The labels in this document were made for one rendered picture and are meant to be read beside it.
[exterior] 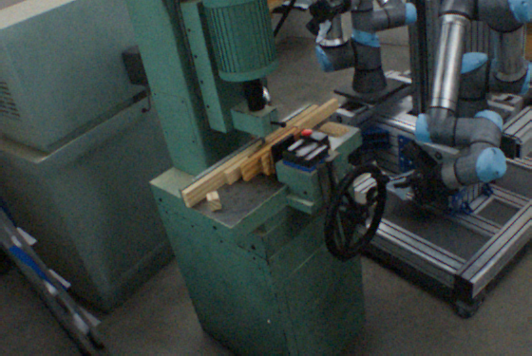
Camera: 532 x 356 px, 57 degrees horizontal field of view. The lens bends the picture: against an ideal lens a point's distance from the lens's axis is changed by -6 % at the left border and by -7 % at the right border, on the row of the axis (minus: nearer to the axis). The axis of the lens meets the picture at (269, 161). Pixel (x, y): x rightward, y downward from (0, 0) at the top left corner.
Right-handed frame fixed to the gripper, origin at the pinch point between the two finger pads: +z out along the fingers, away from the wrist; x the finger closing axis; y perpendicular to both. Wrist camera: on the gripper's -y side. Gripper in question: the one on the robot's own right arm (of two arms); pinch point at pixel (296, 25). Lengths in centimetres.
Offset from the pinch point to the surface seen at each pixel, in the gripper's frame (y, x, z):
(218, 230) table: -31, 31, 43
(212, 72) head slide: -19.9, -6.2, 19.2
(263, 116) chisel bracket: -20.3, 13.1, 14.5
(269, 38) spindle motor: -1.7, -0.6, 10.0
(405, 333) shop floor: -76, 108, -14
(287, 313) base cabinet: -56, 65, 31
